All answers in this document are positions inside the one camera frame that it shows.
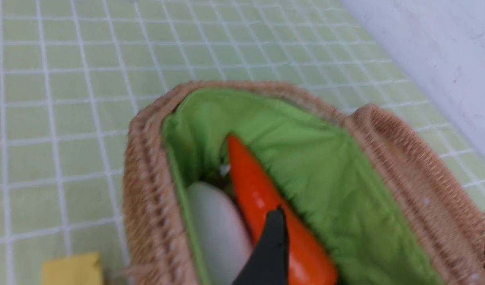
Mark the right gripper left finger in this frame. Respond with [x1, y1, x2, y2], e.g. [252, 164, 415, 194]
[232, 206, 289, 285]

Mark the red orange carrot with leaves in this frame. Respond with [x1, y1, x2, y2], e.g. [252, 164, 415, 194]
[227, 134, 339, 285]

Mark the white radish with leaves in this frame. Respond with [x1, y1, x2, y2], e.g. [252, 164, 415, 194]
[187, 182, 253, 285]

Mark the woven wicker basket lid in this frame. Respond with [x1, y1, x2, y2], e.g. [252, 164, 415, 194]
[350, 104, 485, 285]

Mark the woven wicker basket green lining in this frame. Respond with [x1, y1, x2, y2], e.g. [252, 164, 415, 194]
[123, 80, 485, 285]

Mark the yellow foam block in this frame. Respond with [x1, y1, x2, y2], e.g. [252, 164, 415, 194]
[41, 253, 104, 285]

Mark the green checkered tablecloth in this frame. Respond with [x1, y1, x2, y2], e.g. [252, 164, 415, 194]
[0, 0, 485, 285]

